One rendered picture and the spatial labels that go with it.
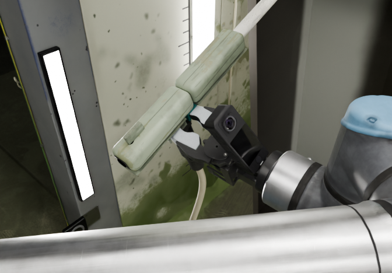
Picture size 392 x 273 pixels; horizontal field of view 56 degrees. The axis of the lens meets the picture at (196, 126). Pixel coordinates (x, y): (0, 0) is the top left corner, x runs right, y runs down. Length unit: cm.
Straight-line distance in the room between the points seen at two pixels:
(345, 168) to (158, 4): 109
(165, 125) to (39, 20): 67
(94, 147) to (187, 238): 116
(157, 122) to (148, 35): 87
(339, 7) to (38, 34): 89
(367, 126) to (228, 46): 31
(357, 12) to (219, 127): 80
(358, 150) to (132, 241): 26
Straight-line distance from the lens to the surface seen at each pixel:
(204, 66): 63
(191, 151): 59
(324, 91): 144
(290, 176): 53
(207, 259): 30
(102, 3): 126
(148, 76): 149
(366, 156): 43
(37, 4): 115
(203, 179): 81
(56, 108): 125
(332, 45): 131
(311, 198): 52
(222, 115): 51
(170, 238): 31
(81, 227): 161
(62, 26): 120
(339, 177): 48
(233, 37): 67
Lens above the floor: 175
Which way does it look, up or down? 37 degrees down
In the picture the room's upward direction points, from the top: straight up
